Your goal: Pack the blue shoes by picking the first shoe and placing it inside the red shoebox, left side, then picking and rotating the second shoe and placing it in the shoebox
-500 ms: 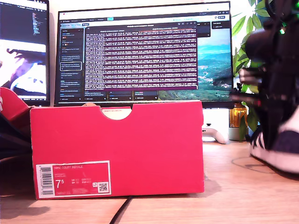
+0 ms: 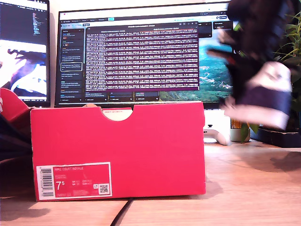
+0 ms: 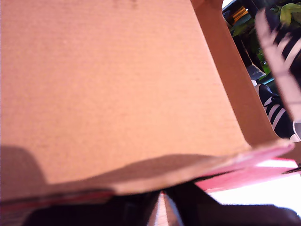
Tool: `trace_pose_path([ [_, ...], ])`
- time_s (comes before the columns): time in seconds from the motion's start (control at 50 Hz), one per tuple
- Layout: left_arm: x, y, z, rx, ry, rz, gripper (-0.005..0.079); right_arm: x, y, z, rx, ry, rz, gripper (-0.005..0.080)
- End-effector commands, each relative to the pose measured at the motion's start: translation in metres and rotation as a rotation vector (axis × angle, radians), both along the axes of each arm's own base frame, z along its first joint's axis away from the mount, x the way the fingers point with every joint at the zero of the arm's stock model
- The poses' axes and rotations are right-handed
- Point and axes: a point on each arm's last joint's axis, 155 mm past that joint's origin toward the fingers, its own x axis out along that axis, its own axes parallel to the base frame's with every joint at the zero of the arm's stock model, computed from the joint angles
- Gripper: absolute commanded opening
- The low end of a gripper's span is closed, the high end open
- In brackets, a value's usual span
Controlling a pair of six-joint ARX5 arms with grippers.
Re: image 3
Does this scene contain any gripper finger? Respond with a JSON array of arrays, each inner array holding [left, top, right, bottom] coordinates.
[[110, 191, 162, 226], [164, 182, 222, 226]]

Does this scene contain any blue shoe with white stripes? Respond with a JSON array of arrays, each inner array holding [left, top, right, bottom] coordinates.
[[255, 7, 301, 123], [258, 84, 301, 143]]

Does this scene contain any red cardboard shoebox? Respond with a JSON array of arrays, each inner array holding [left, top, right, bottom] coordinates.
[[0, 0, 301, 226]]

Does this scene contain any dark rectangular planter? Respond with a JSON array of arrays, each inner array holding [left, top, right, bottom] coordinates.
[[246, 65, 269, 82]]

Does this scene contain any green leafy potted plant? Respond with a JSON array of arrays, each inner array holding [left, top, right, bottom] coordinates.
[[229, 2, 301, 80]]

